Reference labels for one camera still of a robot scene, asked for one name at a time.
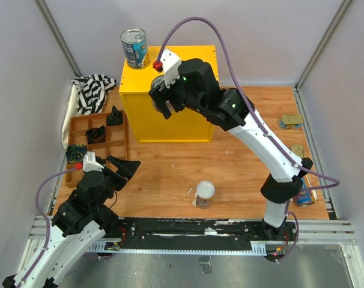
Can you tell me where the white plastic spoon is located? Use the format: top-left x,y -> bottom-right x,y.
303,175 -> 317,202

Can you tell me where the black white striped cloth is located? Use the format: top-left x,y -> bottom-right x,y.
71,74 -> 117,115

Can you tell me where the white cloth roll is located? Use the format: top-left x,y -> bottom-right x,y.
61,85 -> 79,149

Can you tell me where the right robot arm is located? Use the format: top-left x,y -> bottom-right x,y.
149,58 -> 313,240

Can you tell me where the gold oval tin can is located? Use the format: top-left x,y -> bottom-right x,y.
291,145 -> 305,158

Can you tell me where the blue yellow rolled cloth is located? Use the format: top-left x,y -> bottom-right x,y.
65,144 -> 87,164

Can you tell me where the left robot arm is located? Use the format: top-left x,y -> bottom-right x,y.
2,152 -> 141,287

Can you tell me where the white lid clear jar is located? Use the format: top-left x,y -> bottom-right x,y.
192,181 -> 216,209

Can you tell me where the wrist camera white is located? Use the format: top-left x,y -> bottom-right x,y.
160,49 -> 181,88
75,151 -> 104,173

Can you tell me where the colourful tall can lying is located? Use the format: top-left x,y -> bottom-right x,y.
293,176 -> 315,207

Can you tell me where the black folded cloth top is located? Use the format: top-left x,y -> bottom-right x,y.
106,106 -> 123,126

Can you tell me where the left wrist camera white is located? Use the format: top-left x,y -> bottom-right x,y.
75,151 -> 104,173

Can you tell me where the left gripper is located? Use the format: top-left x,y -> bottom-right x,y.
93,154 -> 141,211

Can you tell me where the yellow wooden box counter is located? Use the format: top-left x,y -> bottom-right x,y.
118,45 -> 221,143

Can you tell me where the blue label tin can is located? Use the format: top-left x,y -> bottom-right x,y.
121,28 -> 150,69

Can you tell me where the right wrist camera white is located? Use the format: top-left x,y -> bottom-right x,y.
160,49 -> 181,88

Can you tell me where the gold rectangular tin can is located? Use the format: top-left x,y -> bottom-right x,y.
279,114 -> 304,130

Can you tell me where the black rolled cloth middle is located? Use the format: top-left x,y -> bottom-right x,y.
85,125 -> 106,145

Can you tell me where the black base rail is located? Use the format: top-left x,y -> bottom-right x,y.
90,218 -> 296,253

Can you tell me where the dark blue tin can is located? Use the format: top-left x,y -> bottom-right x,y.
151,75 -> 172,112

